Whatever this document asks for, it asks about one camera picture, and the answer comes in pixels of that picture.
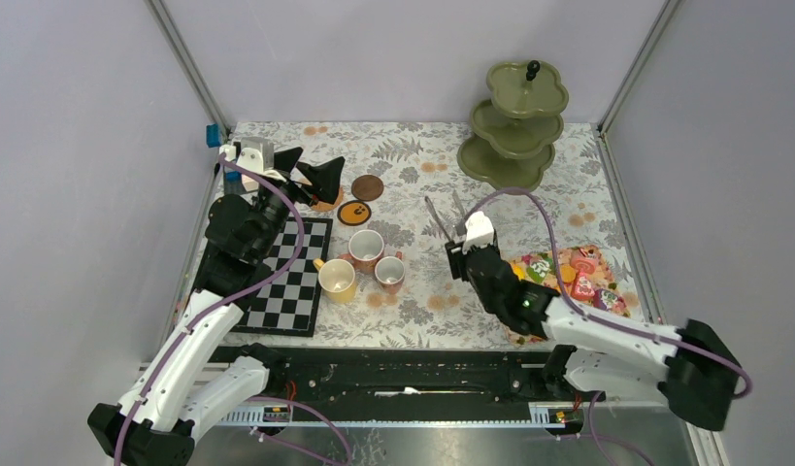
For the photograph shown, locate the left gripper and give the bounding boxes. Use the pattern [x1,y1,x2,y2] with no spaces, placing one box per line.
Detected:
[252,147,345,257]

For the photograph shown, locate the metal tongs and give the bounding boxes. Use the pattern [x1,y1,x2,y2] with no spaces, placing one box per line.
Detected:
[423,190,466,243]

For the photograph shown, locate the pink swiss roll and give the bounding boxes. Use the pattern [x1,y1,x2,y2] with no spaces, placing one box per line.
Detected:
[570,246,600,274]

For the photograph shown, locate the pink strawberry cake slice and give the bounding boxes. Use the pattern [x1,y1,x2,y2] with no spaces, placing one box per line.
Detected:
[570,272,596,302]

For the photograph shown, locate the purple candy packet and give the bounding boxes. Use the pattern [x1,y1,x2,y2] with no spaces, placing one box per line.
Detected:
[593,288,630,316]

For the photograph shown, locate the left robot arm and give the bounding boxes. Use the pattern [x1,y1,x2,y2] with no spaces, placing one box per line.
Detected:
[87,143,345,465]

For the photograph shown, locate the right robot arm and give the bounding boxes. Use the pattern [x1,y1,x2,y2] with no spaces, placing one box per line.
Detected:
[445,241,741,431]

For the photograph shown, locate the dark brown round coaster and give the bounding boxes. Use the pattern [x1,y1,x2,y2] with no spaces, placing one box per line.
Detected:
[351,175,384,202]

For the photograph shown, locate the black orange face coaster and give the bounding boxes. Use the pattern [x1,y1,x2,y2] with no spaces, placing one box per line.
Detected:
[337,200,372,226]

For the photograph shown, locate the toy block set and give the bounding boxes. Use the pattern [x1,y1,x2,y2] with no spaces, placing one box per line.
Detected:
[222,169,259,195]

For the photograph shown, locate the floral tablecloth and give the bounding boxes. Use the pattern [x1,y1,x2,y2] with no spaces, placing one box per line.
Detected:
[223,122,646,350]

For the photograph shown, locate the round orange biscuit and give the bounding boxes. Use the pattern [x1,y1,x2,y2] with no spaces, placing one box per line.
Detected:
[560,264,578,284]

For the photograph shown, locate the large pink floral mug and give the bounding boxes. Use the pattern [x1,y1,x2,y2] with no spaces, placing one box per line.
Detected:
[340,229,385,274]

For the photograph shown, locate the yellow mug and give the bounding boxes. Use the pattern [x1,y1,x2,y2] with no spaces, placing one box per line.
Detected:
[313,258,357,304]

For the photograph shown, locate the floral snack tray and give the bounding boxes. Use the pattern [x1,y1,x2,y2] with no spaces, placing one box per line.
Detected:
[509,245,634,317]

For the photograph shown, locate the green three-tier serving stand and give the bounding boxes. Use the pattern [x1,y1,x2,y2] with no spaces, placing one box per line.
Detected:
[457,59,570,192]

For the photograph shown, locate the black white chessboard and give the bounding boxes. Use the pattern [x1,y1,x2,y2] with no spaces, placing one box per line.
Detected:
[232,217,333,337]

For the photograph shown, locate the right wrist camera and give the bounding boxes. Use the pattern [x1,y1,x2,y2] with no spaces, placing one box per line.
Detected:
[462,211,496,253]

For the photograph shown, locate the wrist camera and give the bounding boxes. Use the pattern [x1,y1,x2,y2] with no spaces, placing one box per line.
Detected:
[218,137,284,181]
[462,211,496,253]

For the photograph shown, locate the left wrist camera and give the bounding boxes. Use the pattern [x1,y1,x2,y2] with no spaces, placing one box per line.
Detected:
[218,137,284,181]

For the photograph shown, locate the blue clip on frame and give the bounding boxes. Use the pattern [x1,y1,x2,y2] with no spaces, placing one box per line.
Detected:
[206,123,222,148]

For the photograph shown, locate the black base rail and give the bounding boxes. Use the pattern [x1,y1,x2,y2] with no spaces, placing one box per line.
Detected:
[207,346,630,424]

